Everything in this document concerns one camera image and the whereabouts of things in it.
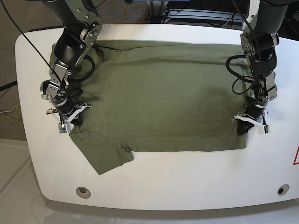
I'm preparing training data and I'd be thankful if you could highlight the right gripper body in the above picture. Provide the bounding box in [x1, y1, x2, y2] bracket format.
[46, 98, 93, 124]

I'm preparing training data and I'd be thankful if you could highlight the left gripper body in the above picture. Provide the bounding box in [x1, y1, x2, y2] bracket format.
[233, 105, 268, 126]

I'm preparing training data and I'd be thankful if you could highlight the olive green T-shirt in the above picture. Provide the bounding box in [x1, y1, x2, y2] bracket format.
[50, 39, 255, 176]

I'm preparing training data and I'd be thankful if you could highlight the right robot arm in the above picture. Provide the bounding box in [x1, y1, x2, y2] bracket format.
[41, 0, 102, 129]

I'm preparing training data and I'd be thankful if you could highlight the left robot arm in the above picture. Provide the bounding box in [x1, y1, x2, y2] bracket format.
[226, 0, 292, 135]

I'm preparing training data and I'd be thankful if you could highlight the red warning triangle sticker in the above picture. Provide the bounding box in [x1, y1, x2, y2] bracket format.
[293, 147, 299, 165]

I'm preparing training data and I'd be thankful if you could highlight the black bar under table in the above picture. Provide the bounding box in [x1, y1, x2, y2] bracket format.
[0, 80, 18, 92]

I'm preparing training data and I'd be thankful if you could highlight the grey metal table leg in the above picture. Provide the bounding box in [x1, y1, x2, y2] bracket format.
[146, 0, 169, 24]

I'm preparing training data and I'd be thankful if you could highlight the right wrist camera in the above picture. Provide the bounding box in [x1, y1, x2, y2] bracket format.
[58, 123, 71, 134]

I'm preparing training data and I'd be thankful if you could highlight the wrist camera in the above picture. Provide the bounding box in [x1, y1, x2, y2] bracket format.
[257, 124, 270, 135]
[58, 123, 71, 134]

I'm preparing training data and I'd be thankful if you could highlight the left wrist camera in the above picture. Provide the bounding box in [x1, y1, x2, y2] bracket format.
[257, 124, 270, 135]

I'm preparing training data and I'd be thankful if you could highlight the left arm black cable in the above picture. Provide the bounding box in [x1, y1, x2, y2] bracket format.
[225, 54, 255, 95]

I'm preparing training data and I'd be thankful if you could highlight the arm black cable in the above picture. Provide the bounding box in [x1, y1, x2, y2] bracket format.
[225, 54, 255, 95]
[69, 55, 96, 83]

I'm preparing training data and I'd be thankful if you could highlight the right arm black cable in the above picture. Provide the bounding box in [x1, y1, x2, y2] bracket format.
[69, 55, 96, 83]

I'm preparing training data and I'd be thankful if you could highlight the left table cable grommet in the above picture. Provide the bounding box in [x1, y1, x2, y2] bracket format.
[76, 187, 91, 199]

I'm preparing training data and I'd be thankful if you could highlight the table cable grommet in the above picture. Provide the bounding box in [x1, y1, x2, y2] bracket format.
[76, 187, 91, 199]
[278, 184, 290, 196]

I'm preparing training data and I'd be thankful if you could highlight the right table cable grommet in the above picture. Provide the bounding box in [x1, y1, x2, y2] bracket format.
[278, 184, 290, 196]

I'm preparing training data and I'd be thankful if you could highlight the grey metal frame rail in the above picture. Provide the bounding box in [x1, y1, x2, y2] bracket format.
[162, 8, 243, 27]

